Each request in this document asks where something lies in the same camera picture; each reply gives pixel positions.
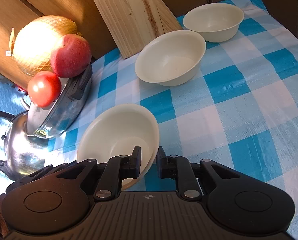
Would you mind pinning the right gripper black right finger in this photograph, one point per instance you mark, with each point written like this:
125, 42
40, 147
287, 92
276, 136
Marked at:
183, 172

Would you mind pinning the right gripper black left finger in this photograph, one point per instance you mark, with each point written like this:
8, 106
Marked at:
112, 173

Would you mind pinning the large cream bowl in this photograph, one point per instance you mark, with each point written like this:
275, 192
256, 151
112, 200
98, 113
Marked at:
116, 132

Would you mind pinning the steel pan with lid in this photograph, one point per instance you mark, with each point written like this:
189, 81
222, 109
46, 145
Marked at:
53, 120

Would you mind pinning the steel kettle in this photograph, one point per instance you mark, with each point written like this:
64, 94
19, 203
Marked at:
25, 154

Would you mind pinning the red tomato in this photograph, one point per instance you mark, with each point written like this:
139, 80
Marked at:
44, 88

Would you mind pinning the red apple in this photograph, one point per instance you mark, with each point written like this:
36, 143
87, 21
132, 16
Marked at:
71, 56

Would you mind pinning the yellow pomelo in net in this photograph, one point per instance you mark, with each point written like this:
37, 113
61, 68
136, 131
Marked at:
31, 47

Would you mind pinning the small far cream bowl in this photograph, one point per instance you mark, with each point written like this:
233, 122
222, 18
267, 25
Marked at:
216, 22

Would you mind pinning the wooden knife block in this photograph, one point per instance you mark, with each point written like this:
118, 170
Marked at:
135, 23

